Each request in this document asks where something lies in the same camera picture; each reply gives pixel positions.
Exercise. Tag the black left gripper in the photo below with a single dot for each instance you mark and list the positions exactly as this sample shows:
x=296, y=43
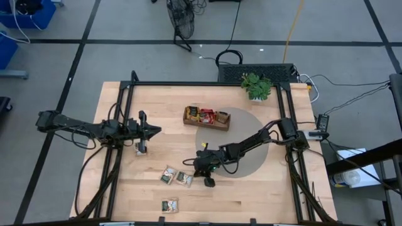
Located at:
x=142, y=130

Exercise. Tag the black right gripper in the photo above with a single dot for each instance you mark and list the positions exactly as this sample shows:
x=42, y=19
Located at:
x=204, y=163

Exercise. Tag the red tea packet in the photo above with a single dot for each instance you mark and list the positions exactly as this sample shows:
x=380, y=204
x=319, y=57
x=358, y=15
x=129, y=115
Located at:
x=208, y=116
x=213, y=116
x=203, y=116

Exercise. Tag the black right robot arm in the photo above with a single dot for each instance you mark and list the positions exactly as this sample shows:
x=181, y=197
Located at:
x=251, y=141

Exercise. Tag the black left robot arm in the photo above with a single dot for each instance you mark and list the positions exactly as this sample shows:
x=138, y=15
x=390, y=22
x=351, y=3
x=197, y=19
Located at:
x=78, y=125

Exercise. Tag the wooden compartment tea box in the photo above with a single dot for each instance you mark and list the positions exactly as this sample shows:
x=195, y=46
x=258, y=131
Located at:
x=204, y=125

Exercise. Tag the small yellow clip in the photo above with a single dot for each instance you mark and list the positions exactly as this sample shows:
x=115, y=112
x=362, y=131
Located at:
x=204, y=145

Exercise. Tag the round grey mat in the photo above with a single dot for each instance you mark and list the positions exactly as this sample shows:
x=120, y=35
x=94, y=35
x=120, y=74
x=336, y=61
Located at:
x=245, y=119

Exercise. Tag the green plant in white pot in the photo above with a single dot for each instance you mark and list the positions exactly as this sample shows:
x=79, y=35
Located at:
x=256, y=88

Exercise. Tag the black perforated computer case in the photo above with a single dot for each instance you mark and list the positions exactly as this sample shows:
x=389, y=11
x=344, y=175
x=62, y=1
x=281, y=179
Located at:
x=229, y=73

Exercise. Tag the silver aluminium bar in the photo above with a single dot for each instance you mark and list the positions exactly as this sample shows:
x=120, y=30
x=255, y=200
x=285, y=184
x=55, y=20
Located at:
x=116, y=224

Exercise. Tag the black floor fan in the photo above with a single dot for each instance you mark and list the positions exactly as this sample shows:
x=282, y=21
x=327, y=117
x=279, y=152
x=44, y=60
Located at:
x=180, y=19

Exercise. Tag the black power adapter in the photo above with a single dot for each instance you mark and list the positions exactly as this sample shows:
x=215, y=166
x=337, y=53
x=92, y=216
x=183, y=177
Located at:
x=323, y=120

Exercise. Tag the white cylindrical canister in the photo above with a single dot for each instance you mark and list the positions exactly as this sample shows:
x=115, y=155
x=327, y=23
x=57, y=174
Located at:
x=345, y=179

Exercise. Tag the black caster base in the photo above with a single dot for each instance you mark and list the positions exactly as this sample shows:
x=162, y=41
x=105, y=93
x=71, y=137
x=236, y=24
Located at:
x=4, y=105

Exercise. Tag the blue plastic bin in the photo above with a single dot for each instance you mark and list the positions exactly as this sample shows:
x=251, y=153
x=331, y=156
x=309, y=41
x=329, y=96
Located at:
x=7, y=50
x=47, y=15

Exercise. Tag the black metal stand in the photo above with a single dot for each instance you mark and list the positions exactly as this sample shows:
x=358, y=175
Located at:
x=361, y=158

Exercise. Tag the white cardboard box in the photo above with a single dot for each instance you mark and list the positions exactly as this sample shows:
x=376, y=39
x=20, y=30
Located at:
x=367, y=171

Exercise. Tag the black aluminium table frame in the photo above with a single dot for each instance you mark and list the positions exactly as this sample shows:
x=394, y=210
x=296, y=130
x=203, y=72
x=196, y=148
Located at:
x=204, y=83

